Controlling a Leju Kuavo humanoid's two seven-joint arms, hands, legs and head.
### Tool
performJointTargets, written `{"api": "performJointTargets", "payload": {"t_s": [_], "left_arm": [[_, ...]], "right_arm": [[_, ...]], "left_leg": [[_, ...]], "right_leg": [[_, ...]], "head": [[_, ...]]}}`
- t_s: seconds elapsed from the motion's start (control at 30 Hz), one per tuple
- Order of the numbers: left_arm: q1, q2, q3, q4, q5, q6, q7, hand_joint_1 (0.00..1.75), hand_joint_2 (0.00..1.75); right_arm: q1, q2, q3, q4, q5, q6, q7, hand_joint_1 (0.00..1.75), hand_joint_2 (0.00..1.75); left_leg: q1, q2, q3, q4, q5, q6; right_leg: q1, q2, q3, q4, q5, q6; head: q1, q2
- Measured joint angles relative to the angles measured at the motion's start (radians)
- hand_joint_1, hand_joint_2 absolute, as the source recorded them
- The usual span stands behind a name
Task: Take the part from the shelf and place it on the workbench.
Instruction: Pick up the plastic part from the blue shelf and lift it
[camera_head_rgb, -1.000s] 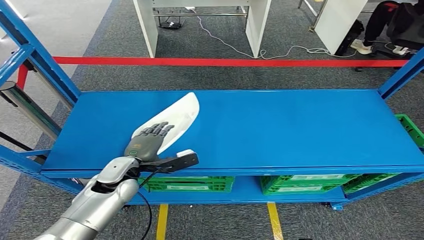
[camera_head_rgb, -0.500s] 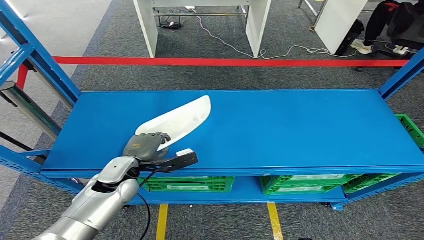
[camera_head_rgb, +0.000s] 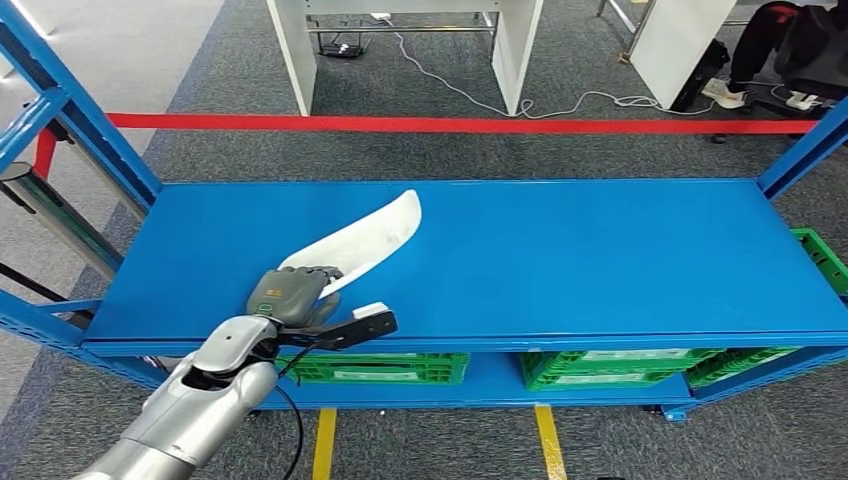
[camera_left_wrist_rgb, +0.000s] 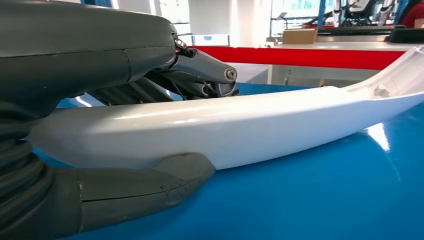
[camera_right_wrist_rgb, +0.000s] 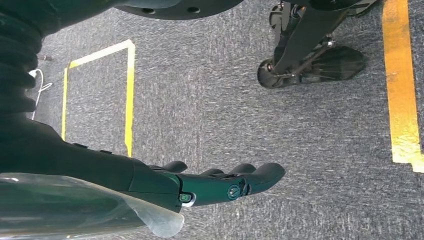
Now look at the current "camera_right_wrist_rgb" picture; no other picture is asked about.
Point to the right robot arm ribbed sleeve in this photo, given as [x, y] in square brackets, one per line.
[16, 66]

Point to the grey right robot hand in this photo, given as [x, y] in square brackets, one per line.
[99, 169]

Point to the clear plastic cover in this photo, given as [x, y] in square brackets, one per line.
[66, 205]

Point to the yellow floor tape outline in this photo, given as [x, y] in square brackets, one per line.
[399, 82]
[130, 99]

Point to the dark robot pelvis shell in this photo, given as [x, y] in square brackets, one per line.
[179, 9]

